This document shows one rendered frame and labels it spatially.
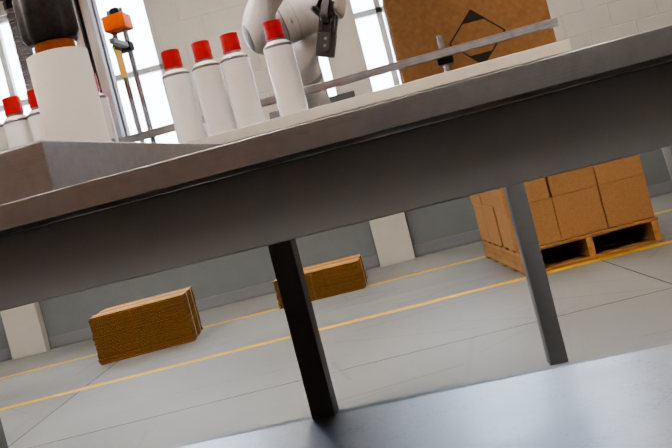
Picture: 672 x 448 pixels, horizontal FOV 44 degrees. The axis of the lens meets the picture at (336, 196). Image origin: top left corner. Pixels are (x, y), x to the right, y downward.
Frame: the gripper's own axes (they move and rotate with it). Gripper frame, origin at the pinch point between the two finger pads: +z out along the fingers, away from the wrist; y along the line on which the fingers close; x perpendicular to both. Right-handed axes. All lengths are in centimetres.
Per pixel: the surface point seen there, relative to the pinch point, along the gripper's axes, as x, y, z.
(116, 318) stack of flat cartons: -185, -366, 147
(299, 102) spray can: -3.4, 1.8, 10.4
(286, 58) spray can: -6.4, 2.0, 3.0
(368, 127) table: 18, 85, 15
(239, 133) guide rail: -13.0, 3.8, 16.7
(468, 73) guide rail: 24.9, 3.9, 3.1
